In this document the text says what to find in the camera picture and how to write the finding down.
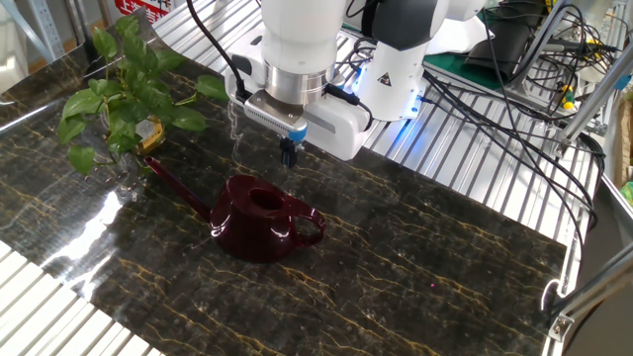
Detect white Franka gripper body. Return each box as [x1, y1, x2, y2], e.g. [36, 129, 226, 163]
[225, 35, 372, 162]

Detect dark red watering can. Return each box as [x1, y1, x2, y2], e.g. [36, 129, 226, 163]
[142, 155, 327, 264]

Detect yellow plant pot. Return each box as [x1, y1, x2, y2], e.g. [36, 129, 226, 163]
[134, 116, 166, 155]

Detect green leafy plant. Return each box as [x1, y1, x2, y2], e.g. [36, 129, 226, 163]
[57, 14, 229, 177]

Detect black marble pattern mat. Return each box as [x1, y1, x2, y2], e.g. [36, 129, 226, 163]
[0, 9, 568, 356]

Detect green cutting mat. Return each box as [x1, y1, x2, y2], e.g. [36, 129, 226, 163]
[423, 51, 505, 93]

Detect black pouch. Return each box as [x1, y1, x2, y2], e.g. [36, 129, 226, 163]
[464, 0, 538, 83]

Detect red white sign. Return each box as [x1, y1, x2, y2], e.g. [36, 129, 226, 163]
[114, 0, 174, 24]

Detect grey metal pole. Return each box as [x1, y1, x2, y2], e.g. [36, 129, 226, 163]
[508, 0, 570, 95]

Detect slanted aluminium profile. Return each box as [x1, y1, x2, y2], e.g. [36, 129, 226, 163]
[556, 48, 633, 154]

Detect silver wrist camera blue caps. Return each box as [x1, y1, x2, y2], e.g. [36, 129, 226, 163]
[243, 88, 309, 143]

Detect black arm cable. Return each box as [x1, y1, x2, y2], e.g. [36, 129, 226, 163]
[185, 0, 253, 104]

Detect yellow handled screwdriver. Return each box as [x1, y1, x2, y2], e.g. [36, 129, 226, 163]
[560, 83, 578, 111]

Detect white cable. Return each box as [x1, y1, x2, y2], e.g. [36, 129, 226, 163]
[540, 278, 564, 312]

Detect grey metal shelf bracket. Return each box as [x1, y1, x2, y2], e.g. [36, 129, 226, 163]
[0, 0, 65, 63]

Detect aluminium profile with bracket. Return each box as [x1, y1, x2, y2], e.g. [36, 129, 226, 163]
[547, 254, 633, 343]

